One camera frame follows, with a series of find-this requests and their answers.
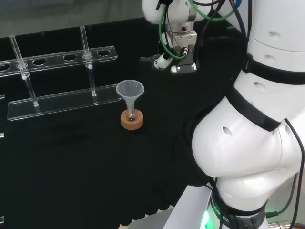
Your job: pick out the black bench cloth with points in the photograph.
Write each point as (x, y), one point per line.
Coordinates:
(71, 155)

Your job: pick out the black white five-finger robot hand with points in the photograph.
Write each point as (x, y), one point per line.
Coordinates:
(162, 62)

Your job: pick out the clear acrylic funnel stand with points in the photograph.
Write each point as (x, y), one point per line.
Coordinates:
(59, 102)

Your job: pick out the clear plastic funnel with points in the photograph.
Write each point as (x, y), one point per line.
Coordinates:
(129, 89)

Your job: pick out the small round-bottom glass flask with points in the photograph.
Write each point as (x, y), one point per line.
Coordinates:
(131, 116)

